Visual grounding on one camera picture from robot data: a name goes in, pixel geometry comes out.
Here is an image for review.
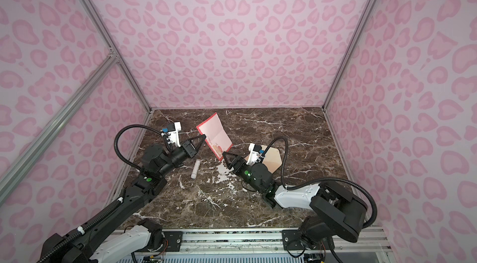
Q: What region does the peach paper envelope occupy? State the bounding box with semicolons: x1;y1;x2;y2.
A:
262;147;282;173

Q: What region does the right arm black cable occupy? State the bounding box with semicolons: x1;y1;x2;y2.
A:
266;135;378;228

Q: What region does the white glue stick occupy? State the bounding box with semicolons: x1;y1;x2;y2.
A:
191;159;201;179

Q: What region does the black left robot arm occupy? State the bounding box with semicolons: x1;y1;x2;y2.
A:
39;134;206;263

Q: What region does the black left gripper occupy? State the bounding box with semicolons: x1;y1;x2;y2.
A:
158;134;206;179

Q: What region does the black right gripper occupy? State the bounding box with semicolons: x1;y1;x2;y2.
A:
222;152;266;194

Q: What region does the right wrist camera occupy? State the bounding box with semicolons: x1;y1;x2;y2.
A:
247;143;265;166

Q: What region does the left diagonal aluminium strut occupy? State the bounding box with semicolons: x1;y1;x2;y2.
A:
1;52;118;204

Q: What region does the left corner aluminium post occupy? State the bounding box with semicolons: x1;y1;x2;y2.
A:
79;0;152;113

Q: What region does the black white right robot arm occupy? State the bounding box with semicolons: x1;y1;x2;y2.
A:
222;152;378;250

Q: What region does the pink red-bordered letter card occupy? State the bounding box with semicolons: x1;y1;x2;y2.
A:
196;113;233;161

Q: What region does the corner aluminium post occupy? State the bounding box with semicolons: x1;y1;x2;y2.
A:
322;0;379;112
79;0;152;113

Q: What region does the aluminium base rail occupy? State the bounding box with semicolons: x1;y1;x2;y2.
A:
92;227;396;263

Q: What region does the right corner aluminium post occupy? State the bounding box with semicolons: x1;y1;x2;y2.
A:
322;0;379;112

